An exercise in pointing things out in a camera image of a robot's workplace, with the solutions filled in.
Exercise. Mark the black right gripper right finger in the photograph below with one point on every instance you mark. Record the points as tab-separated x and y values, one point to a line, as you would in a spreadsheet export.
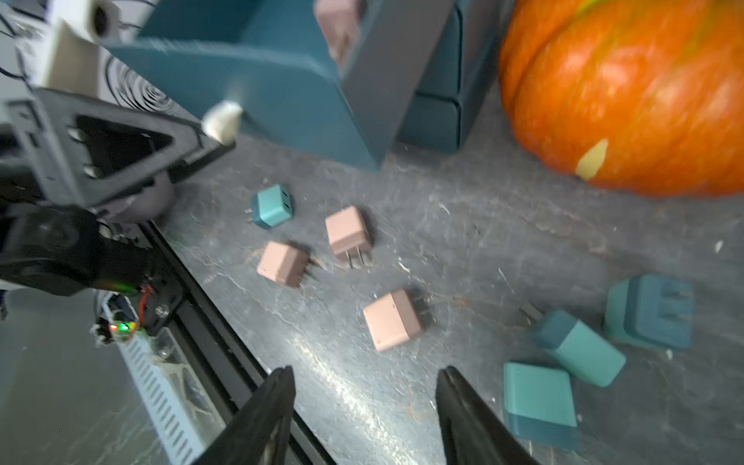
471	432

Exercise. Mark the pink plug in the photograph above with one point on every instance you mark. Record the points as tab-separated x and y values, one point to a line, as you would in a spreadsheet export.
340	22
348	235
395	319
285	264

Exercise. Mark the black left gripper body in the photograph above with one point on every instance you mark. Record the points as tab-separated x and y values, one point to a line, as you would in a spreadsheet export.
52	146

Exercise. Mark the teal plug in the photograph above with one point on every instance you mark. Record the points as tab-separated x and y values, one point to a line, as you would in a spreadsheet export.
651	311
539	406
271	207
575	346

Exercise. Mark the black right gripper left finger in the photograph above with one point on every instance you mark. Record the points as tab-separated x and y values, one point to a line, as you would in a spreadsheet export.
261	430

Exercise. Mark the orange pumpkin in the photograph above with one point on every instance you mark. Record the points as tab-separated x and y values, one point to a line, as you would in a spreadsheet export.
639	96

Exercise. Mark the white slotted cable duct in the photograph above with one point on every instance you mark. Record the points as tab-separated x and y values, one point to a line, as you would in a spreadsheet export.
184	416

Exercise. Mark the black linear rail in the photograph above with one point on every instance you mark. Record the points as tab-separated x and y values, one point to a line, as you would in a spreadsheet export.
228	371

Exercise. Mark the teal drawer cabinet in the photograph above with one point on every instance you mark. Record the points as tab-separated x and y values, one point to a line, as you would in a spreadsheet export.
418	73

